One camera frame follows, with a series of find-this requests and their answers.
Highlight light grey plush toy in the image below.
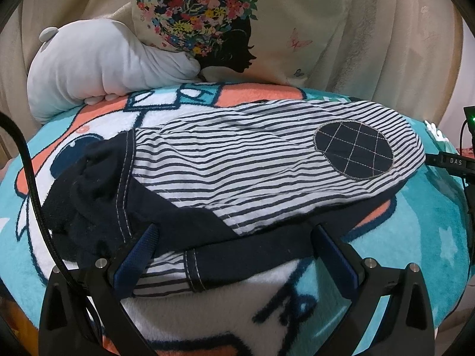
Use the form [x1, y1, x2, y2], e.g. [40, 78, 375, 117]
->
[26, 18, 200, 124]

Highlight beige curtain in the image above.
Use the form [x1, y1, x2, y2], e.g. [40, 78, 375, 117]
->
[1, 0, 463, 137]

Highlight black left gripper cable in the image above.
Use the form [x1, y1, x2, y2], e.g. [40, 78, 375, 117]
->
[0, 112, 103, 342]

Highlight navy white striped pants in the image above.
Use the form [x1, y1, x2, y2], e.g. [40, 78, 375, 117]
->
[36, 90, 424, 298]

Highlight floral print cream cushion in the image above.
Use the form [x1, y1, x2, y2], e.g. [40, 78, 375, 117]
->
[131, 0, 365, 89]

